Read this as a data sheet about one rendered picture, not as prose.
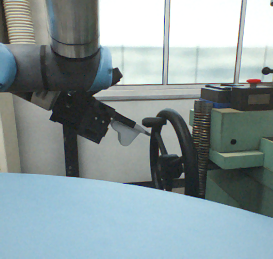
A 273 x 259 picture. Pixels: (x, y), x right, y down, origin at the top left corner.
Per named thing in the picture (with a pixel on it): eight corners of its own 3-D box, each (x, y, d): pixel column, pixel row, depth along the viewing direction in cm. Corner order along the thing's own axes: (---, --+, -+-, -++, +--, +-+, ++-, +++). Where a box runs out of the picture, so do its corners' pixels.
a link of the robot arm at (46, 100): (50, 71, 55) (44, 68, 47) (70, 81, 56) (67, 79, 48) (35, 102, 55) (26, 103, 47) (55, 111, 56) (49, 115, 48)
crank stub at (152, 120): (143, 128, 57) (141, 126, 60) (167, 127, 58) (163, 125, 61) (143, 118, 57) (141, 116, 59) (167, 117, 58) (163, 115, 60)
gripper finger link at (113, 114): (130, 127, 56) (95, 110, 54) (133, 120, 56) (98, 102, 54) (134, 130, 52) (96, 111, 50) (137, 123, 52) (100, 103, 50)
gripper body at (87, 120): (99, 139, 59) (51, 116, 56) (116, 107, 59) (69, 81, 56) (102, 146, 51) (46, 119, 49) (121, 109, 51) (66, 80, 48)
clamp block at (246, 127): (190, 135, 68) (192, 102, 65) (235, 132, 70) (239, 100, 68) (220, 154, 54) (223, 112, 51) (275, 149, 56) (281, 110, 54)
